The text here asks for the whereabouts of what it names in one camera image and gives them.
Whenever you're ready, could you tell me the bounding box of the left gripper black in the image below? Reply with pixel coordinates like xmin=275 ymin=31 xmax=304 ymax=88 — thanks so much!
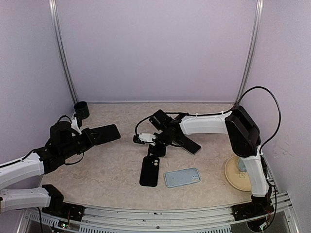
xmin=60 ymin=127 xmax=102 ymax=160

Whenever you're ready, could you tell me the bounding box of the dark phone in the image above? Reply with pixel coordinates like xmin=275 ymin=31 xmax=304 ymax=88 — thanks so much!
xmin=91 ymin=124 xmax=121 ymax=146
xmin=174 ymin=136 xmax=201 ymax=155

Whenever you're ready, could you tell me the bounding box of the black phone case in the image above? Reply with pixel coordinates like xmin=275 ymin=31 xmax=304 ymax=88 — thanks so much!
xmin=139 ymin=156 xmax=160 ymax=187

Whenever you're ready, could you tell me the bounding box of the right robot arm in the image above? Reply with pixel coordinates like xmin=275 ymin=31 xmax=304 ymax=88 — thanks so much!
xmin=138 ymin=106 xmax=275 ymax=216

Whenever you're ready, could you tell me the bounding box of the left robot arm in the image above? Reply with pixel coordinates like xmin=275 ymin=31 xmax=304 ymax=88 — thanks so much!
xmin=0 ymin=121 xmax=109 ymax=216

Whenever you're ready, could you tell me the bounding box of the light blue phone case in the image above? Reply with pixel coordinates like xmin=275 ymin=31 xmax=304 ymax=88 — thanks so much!
xmin=164 ymin=167 xmax=201 ymax=188

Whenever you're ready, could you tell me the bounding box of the black cylindrical cup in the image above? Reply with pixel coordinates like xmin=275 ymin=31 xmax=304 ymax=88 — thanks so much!
xmin=74 ymin=101 xmax=90 ymax=120

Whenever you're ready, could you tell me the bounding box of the light blue mug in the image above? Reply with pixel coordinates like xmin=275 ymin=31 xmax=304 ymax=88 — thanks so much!
xmin=237 ymin=158 xmax=247 ymax=172

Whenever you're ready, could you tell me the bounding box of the beige plate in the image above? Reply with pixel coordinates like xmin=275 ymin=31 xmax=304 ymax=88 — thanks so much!
xmin=225 ymin=156 xmax=251 ymax=192

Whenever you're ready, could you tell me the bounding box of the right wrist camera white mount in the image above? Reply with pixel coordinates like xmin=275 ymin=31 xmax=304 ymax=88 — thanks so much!
xmin=133 ymin=133 xmax=156 ymax=146

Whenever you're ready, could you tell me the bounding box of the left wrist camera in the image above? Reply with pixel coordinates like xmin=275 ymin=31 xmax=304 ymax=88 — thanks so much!
xmin=71 ymin=117 xmax=82 ymax=135

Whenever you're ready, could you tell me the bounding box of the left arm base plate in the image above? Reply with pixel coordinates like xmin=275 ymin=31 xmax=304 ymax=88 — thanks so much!
xmin=42 ymin=202 xmax=85 ymax=222

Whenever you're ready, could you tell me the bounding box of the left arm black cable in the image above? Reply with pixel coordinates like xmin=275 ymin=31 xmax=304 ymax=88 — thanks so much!
xmin=36 ymin=206 xmax=49 ymax=233

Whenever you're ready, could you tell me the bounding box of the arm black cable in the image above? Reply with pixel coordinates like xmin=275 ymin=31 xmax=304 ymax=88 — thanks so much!
xmin=135 ymin=86 xmax=282 ymax=151
xmin=36 ymin=206 xmax=49 ymax=233

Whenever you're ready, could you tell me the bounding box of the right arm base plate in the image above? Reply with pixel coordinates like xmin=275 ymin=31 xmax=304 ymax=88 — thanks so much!
xmin=232 ymin=202 xmax=274 ymax=221

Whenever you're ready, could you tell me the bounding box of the right aluminium frame post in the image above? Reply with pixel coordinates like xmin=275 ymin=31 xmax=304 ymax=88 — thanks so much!
xmin=235 ymin=0 xmax=264 ymax=103

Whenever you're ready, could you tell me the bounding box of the aluminium frame post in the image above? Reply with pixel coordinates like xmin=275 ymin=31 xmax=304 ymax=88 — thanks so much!
xmin=235 ymin=0 xmax=264 ymax=103
xmin=49 ymin=0 xmax=78 ymax=105

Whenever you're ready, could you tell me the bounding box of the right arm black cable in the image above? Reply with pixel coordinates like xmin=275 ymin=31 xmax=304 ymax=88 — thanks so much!
xmin=135 ymin=86 xmax=282 ymax=151

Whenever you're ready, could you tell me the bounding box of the left aluminium frame post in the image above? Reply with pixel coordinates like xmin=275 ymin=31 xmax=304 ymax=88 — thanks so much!
xmin=49 ymin=0 xmax=78 ymax=105

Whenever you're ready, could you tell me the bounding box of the front aluminium rail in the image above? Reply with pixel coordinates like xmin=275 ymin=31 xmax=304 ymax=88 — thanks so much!
xmin=14 ymin=191 xmax=299 ymax=233

